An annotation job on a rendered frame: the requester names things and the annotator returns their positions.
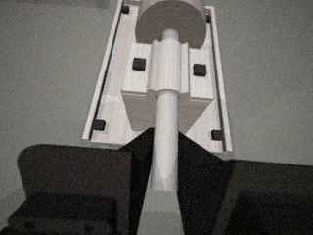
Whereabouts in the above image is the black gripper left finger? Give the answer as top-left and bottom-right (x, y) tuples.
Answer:
(17, 127), (155, 235)

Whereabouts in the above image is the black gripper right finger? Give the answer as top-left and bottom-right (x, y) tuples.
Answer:
(176, 131), (313, 235)

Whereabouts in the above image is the silver metal shaft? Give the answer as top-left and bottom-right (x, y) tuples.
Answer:
(150, 29), (179, 191)

